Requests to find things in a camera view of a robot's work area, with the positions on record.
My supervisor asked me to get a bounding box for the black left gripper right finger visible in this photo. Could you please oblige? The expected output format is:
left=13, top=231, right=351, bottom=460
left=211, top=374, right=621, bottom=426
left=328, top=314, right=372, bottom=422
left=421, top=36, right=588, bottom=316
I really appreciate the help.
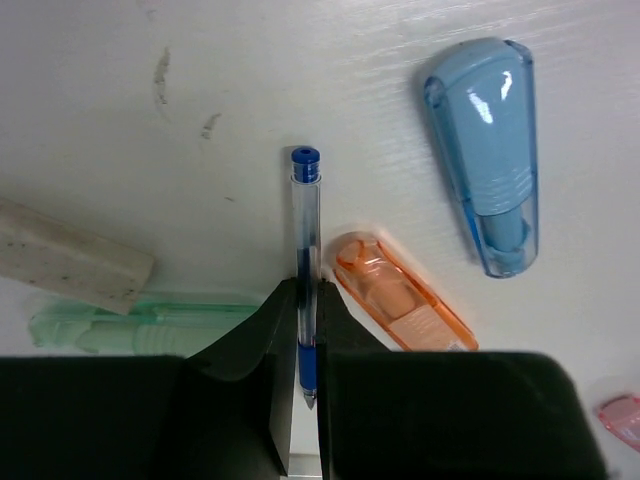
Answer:
left=316, top=282, right=608, bottom=479

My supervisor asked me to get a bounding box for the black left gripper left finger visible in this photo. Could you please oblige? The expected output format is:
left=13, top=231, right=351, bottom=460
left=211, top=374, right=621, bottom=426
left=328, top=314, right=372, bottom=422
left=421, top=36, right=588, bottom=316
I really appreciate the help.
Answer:
left=1, top=280, right=297, bottom=479

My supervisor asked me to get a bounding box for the green highlighter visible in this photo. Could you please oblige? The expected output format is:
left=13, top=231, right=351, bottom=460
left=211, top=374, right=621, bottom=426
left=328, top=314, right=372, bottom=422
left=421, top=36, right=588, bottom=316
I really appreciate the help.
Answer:
left=28, top=292, right=261, bottom=357

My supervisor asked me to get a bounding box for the grey white eraser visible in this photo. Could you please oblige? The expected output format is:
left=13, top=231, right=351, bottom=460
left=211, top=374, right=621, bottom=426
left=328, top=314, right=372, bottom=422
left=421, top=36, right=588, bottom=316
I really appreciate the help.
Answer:
left=1, top=198, right=154, bottom=315

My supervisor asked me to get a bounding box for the blue highlighter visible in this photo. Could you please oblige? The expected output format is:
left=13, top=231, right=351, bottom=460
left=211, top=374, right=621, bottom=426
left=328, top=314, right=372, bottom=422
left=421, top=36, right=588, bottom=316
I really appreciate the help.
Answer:
left=423, top=38, right=539, bottom=279

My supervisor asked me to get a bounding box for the purple highlighter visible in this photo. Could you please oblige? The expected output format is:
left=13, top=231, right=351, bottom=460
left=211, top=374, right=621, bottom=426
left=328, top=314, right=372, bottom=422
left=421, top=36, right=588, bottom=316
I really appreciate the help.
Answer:
left=597, top=394, right=639, bottom=451

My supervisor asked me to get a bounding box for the blue gel pen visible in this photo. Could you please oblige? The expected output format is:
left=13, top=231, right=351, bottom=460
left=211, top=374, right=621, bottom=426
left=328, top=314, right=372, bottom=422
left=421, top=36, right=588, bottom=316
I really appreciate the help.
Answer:
left=291, top=146, right=321, bottom=408

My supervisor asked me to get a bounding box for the orange translucent highlighter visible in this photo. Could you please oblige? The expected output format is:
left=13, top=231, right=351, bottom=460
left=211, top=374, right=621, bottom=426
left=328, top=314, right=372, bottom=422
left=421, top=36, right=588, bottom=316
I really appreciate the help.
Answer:
left=328, top=231, right=479, bottom=352

